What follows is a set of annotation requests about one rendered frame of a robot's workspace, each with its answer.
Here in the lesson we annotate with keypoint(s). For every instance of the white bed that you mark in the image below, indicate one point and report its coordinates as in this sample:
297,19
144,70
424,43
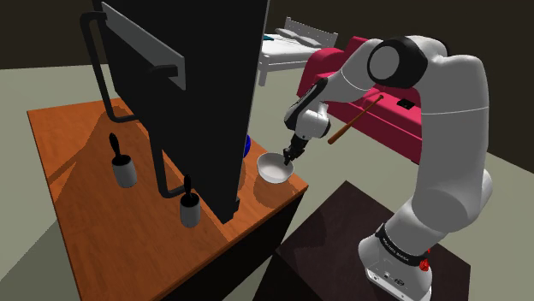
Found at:
283,50

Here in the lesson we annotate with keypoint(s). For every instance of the blue round object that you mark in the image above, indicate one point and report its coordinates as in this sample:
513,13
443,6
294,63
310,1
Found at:
247,146

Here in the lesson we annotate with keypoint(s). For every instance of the red sofa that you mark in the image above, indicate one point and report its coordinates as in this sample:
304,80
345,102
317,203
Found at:
388,121

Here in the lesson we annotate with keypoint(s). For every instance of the orange wooden table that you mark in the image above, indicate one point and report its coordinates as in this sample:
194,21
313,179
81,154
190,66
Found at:
125,233

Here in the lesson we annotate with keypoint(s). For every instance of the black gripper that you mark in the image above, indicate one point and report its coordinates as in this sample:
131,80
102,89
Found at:
297,146

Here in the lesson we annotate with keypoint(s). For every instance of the dark robot stand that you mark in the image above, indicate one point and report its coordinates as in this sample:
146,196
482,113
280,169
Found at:
333,241

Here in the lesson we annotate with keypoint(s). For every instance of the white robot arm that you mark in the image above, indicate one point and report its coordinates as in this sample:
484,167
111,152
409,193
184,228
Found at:
454,137

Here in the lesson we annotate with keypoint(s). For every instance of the white bowl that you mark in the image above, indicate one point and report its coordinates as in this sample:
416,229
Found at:
271,170

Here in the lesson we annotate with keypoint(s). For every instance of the brown wooden bat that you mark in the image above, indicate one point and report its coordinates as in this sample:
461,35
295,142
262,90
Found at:
354,120

